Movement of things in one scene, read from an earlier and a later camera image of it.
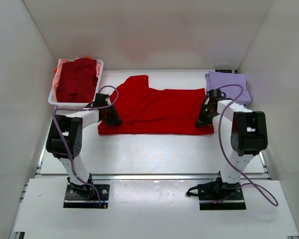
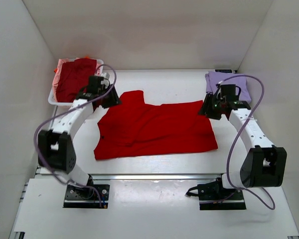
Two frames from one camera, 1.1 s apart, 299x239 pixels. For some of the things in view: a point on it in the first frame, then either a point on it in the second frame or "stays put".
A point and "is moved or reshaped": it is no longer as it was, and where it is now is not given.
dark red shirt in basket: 77,81 stays put
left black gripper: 115,119 -> 114,100
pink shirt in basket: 58,74 stays put
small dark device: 226,71 stays put
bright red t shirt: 144,111 is moved or reshaped
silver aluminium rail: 150,177 stays put
